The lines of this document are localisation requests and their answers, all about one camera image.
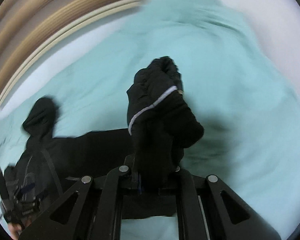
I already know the white bed sheet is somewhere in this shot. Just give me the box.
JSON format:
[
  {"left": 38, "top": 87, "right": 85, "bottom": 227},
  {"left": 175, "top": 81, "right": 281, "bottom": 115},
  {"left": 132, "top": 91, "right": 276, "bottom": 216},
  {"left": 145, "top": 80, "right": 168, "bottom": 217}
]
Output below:
[{"left": 0, "top": 0, "right": 144, "bottom": 119}]

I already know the mint green bed duvet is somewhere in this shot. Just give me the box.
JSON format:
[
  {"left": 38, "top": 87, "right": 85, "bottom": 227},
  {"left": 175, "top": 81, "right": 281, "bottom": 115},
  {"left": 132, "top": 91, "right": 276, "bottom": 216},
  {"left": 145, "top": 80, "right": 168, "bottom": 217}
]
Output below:
[{"left": 0, "top": 0, "right": 300, "bottom": 239}]

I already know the beige slatted headboard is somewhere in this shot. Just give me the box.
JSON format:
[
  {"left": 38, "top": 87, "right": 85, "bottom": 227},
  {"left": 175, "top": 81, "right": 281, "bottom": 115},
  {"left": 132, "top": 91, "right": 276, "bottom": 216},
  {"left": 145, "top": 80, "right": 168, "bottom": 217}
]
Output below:
[{"left": 0, "top": 0, "right": 142, "bottom": 105}]

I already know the black jacket with grey stripe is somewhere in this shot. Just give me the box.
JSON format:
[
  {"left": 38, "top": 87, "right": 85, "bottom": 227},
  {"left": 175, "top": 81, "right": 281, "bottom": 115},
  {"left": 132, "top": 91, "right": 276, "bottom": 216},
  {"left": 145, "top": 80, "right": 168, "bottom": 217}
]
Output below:
[{"left": 4, "top": 56, "right": 204, "bottom": 214}]

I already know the person's left hand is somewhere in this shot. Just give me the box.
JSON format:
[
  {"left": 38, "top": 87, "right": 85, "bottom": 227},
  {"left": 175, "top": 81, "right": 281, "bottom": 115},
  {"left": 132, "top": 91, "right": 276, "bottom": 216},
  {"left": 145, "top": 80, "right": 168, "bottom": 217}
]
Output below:
[{"left": 7, "top": 223, "right": 23, "bottom": 240}]

